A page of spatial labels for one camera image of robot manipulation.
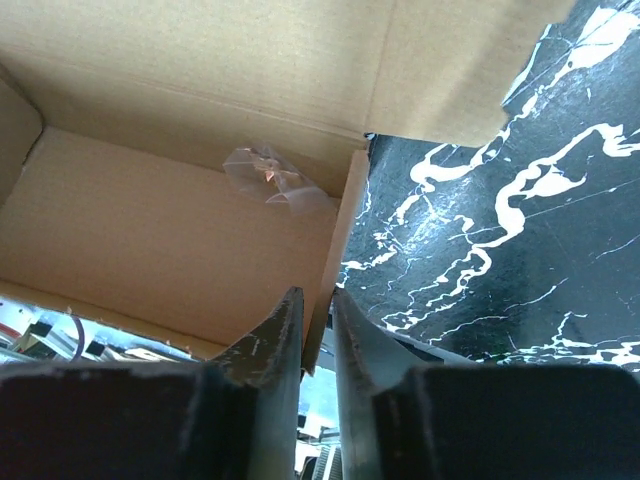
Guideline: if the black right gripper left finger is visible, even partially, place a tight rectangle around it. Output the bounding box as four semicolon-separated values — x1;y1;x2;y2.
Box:
1;287;304;479

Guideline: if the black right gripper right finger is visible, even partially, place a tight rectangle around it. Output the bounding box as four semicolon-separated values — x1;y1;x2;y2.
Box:
333;289;639;479

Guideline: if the small clear packet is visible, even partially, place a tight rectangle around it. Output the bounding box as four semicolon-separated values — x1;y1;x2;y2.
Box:
223;145;335;215

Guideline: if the brown cardboard box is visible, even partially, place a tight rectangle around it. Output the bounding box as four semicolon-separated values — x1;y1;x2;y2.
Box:
1;1;572;370

